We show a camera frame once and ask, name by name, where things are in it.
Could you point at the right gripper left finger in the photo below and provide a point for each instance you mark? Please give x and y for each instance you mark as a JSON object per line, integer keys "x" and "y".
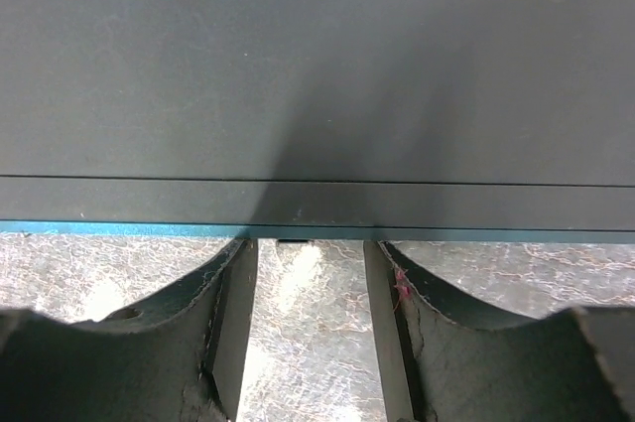
{"x": 177, "y": 355}

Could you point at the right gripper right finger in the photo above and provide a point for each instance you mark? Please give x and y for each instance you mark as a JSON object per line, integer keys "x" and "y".
{"x": 444, "y": 355}

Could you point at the dark blue network switch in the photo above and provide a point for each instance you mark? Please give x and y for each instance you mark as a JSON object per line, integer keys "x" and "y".
{"x": 493, "y": 120}

